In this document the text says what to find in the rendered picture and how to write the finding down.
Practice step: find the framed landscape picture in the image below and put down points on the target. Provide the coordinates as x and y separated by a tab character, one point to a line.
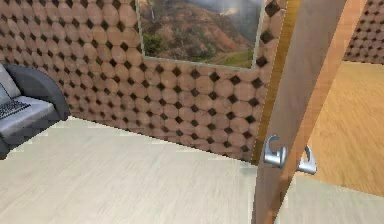
200	30

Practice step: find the grey sofa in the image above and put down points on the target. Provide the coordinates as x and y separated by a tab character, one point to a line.
31	115

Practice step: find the brown wooden room door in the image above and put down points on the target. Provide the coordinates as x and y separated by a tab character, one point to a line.
300	83

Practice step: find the grey laptop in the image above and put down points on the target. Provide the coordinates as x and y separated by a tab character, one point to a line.
9	106

